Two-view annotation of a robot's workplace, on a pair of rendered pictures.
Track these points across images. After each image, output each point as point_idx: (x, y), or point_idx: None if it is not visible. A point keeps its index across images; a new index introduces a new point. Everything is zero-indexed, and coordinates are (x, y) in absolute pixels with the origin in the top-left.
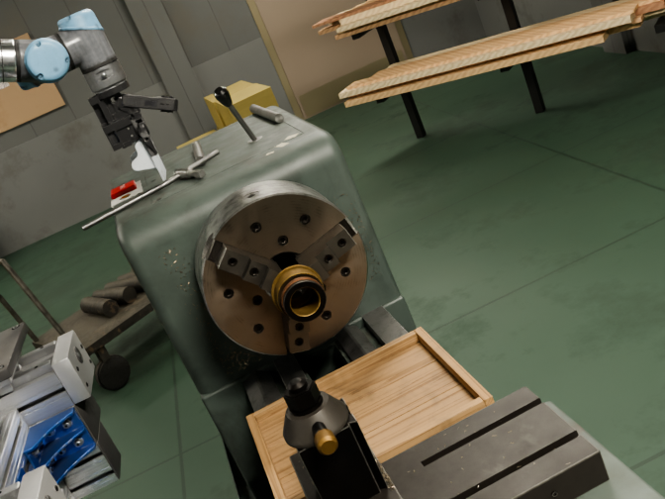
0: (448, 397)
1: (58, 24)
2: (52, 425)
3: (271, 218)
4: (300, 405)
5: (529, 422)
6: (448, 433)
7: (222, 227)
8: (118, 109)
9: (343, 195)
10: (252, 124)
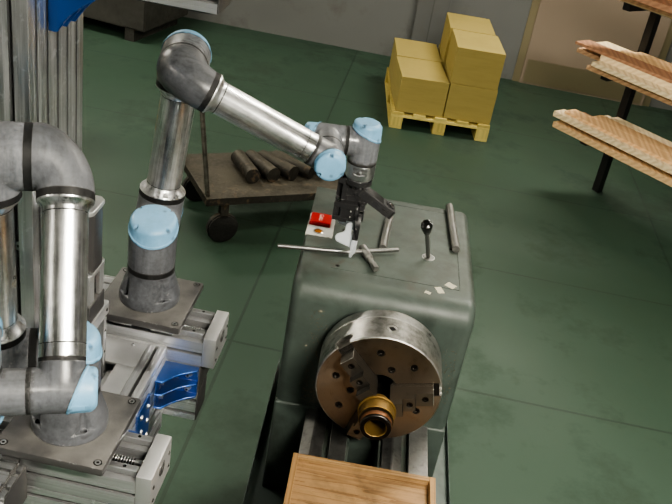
0: None
1: (354, 124)
2: (181, 372)
3: (394, 354)
4: None
5: None
6: None
7: (360, 339)
8: (353, 194)
9: (453, 352)
10: (438, 228)
